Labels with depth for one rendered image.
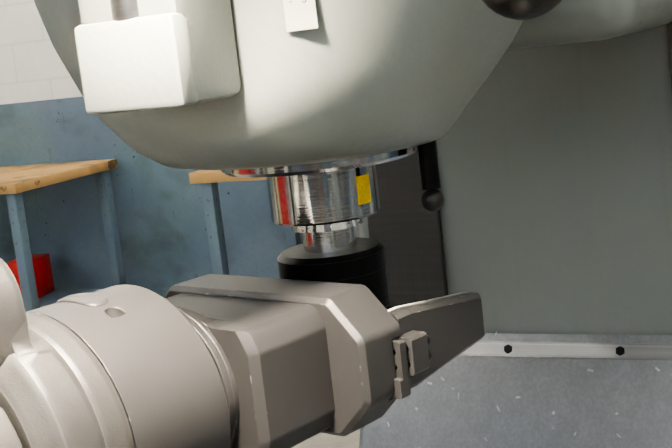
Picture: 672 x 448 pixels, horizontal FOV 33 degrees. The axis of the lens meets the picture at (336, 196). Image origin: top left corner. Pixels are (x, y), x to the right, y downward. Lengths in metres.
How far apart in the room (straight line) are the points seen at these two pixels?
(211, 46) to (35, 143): 5.73
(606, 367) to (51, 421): 0.56
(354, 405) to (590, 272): 0.44
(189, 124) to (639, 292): 0.50
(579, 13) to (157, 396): 0.28
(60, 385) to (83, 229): 5.65
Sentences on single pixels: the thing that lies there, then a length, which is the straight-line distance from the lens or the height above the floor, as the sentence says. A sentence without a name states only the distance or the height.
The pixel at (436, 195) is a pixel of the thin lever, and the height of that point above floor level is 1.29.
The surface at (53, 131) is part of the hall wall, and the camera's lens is 6.02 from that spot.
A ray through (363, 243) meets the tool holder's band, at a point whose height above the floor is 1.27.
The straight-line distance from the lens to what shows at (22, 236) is 5.22.
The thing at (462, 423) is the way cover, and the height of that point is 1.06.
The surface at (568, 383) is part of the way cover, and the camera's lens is 0.86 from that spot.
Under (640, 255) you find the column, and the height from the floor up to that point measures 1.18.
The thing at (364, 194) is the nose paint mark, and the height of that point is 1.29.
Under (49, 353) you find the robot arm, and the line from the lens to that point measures 0.37.
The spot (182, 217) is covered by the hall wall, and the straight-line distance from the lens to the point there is 5.64.
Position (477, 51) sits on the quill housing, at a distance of 0.44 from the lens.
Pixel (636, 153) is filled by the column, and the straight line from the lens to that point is 0.83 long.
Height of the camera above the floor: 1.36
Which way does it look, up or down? 8 degrees down
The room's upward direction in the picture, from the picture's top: 7 degrees counter-clockwise
